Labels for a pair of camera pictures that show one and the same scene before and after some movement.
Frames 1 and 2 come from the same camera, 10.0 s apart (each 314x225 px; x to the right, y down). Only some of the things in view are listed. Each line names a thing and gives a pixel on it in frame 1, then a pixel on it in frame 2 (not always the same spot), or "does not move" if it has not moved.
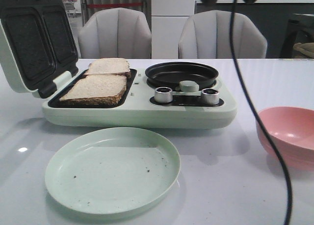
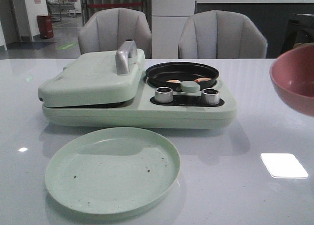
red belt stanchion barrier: x=114 y=4 does not move
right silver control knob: x=210 y=96 does not move
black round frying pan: x=170 y=74 does not move
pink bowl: x=292 y=129 to x=292 y=74
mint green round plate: x=110 y=170 does not move
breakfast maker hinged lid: x=38 y=43 to x=96 y=78
